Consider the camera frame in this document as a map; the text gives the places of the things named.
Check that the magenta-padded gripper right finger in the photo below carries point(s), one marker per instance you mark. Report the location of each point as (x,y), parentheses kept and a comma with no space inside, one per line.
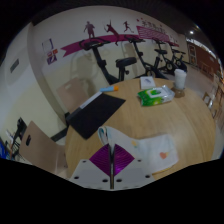
(122,160)

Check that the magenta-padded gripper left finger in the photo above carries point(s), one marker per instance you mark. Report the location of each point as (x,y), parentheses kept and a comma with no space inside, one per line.
(100,161)

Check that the white printed towel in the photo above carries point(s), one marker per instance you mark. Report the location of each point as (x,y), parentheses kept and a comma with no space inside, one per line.
(151,150)

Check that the black mouse pad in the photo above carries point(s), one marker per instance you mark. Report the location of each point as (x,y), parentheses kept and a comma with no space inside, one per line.
(95,116)

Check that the white flat strip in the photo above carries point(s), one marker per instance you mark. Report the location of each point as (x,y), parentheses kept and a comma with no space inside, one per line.
(90,100)

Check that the wooden chair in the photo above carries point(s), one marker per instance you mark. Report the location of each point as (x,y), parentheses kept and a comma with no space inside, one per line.
(73,95)
(38,146)

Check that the green wet wipes pack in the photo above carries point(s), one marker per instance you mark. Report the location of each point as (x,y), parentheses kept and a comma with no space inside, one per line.
(155,96)

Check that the blue and orange tube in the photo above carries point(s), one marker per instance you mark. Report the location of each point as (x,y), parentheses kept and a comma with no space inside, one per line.
(108,89)

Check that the small white box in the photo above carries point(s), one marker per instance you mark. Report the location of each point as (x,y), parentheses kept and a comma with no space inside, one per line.
(147,82)

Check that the round brown coaster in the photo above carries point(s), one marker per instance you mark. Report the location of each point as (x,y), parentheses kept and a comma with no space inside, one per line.
(178,93)

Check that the black rack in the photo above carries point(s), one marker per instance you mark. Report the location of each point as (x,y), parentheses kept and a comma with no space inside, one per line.
(16,136)

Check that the white cup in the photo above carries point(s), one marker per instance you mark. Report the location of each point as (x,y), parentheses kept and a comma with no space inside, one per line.
(180,79)

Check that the black exercise bike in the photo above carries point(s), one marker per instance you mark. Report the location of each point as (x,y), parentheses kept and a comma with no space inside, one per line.
(100,61)
(141,60)
(157,60)
(178,61)

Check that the group of wooden chairs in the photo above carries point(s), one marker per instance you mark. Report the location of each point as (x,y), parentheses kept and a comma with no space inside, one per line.
(216,100)

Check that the round ceiling light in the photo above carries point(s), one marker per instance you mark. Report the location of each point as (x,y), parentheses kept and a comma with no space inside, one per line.
(191,32)

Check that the wall posters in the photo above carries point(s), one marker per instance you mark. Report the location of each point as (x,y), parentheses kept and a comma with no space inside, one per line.
(50,50)

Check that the dark wall sign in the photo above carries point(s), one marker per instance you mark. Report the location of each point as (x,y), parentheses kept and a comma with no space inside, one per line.
(14,65)

